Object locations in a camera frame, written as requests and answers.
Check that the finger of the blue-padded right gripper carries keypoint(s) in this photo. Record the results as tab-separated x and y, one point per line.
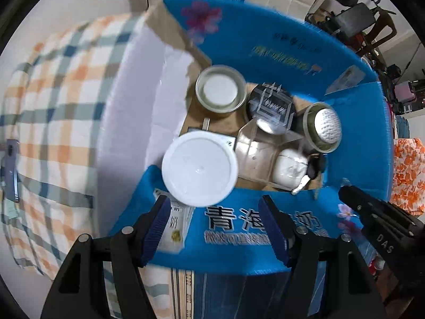
362	202

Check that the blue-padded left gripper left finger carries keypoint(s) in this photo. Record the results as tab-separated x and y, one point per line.
79	291

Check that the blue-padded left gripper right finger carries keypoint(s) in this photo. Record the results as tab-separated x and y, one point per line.
349	289

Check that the key bunch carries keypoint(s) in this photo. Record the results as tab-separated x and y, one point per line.
316	165

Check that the white earbuds case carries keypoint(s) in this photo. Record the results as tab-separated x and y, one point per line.
289	168

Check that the grey perforated round tin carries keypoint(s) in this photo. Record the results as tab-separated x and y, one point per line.
320	127

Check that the clear plastic box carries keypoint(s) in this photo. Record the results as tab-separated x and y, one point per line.
257	151

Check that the black round ME compact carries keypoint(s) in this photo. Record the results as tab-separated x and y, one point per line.
272	107

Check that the white round container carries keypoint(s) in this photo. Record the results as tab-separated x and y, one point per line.
199	169

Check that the black power adapter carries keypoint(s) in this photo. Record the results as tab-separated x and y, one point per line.
226	137

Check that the orange floral cloth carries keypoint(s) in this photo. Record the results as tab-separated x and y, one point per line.
408	175

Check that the blue striped tablecloth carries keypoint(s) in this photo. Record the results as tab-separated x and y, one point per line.
196	295

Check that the grey smartphone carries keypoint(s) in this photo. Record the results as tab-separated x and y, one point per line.
10	177

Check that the blue milk carton box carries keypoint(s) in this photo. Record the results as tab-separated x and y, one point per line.
152	101

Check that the black weight bench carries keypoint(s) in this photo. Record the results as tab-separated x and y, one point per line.
361	28

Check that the plaid checkered cloth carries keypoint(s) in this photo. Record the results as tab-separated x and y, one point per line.
52	107

